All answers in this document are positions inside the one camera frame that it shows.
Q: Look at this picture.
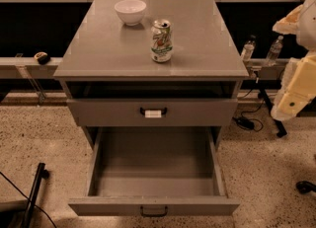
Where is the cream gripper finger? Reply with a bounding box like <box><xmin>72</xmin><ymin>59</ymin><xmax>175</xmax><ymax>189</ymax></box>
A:
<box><xmin>273</xmin><ymin>5</ymin><xmax>303</xmax><ymax>35</ymax></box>
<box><xmin>271</xmin><ymin>54</ymin><xmax>316</xmax><ymax>121</ymax></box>

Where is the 7up soda can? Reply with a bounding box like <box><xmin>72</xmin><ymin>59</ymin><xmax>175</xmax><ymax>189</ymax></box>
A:
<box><xmin>150</xmin><ymin>19</ymin><xmax>173</xmax><ymax>63</ymax></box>

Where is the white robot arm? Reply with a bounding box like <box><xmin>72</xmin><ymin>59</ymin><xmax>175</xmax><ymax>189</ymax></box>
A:
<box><xmin>271</xmin><ymin>0</ymin><xmax>316</xmax><ymax>121</ymax></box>

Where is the grey open lower drawer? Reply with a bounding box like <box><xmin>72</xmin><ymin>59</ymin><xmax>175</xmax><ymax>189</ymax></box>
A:
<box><xmin>69</xmin><ymin>127</ymin><xmax>239</xmax><ymax>217</ymax></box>

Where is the grey drawer cabinet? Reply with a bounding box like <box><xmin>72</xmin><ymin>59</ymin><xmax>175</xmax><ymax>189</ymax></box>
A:
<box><xmin>54</xmin><ymin>0</ymin><xmax>247</xmax><ymax>143</ymax></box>

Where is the grey closed upper drawer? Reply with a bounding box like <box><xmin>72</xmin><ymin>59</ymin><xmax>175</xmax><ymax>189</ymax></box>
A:
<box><xmin>67</xmin><ymin>99</ymin><xmax>237</xmax><ymax>126</ymax></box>

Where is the black stand leg right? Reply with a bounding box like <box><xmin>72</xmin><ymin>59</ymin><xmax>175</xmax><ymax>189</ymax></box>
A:
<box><xmin>257</xmin><ymin>79</ymin><xmax>288</xmax><ymax>138</ymax></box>

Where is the clear plastic bottle right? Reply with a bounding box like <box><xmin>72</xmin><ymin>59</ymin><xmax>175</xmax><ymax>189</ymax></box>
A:
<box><xmin>266</xmin><ymin>36</ymin><xmax>283</xmax><ymax>66</ymax></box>

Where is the clear plastic bottle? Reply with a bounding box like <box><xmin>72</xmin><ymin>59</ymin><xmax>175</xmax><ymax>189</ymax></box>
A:
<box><xmin>266</xmin><ymin>36</ymin><xmax>283</xmax><ymax>66</ymax></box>
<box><xmin>241</xmin><ymin>35</ymin><xmax>256</xmax><ymax>62</ymax></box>

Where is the clear plastic bottle left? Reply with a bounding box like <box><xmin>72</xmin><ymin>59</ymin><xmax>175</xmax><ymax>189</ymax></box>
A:
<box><xmin>241</xmin><ymin>35</ymin><xmax>256</xmax><ymax>62</ymax></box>

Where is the black caster wheel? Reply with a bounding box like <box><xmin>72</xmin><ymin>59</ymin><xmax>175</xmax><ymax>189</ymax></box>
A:
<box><xmin>296</xmin><ymin>181</ymin><xmax>316</xmax><ymax>193</ymax></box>

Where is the white ceramic bowl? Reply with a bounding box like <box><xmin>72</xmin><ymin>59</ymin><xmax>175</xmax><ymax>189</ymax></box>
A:
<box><xmin>115</xmin><ymin>0</ymin><xmax>147</xmax><ymax>26</ymax></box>

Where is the black yellow tape measure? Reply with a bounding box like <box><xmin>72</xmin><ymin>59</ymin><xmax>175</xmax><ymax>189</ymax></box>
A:
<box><xmin>34</xmin><ymin>51</ymin><xmax>50</xmax><ymax>65</ymax></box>

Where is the black chair base left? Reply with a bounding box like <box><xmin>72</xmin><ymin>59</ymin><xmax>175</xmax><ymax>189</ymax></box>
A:
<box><xmin>0</xmin><ymin>163</ymin><xmax>49</xmax><ymax>228</ymax></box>

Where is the black power adapter with cable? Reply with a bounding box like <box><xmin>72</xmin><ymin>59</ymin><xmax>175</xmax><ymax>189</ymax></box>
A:
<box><xmin>233</xmin><ymin>104</ymin><xmax>264</xmax><ymax>132</ymax></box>

